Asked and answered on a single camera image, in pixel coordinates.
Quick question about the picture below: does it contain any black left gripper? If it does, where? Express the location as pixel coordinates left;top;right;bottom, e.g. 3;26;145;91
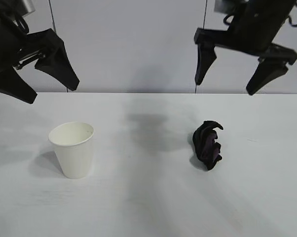
0;4;80;104

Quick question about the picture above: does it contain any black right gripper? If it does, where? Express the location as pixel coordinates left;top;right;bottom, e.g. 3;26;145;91
193;0;297;96

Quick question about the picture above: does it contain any black and purple cloth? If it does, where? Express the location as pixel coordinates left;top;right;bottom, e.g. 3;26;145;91
192;120;224;171

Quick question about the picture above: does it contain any white paper cup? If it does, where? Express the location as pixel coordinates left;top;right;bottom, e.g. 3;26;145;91
48;121;95;179

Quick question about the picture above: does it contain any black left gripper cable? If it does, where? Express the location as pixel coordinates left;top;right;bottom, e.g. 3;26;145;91
15;14;30;35

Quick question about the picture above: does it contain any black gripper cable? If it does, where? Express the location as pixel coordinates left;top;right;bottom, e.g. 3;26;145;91
15;14;30;35
285;13;297;27

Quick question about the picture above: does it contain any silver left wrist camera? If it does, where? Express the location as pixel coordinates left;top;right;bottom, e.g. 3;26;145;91
14;0;36;17

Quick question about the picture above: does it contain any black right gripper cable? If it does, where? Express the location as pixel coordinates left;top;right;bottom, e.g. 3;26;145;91
285;13;297;27

